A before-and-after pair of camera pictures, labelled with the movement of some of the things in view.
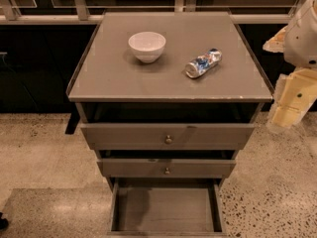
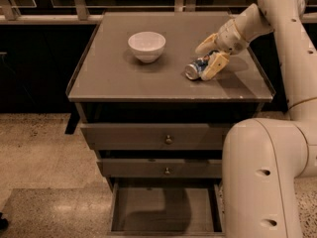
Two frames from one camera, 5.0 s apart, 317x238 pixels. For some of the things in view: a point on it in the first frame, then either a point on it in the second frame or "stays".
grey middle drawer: x=166 y=168 stays
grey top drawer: x=164 y=136 stays
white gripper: x=302 y=40 → x=231 y=37
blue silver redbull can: x=203 y=63 stays
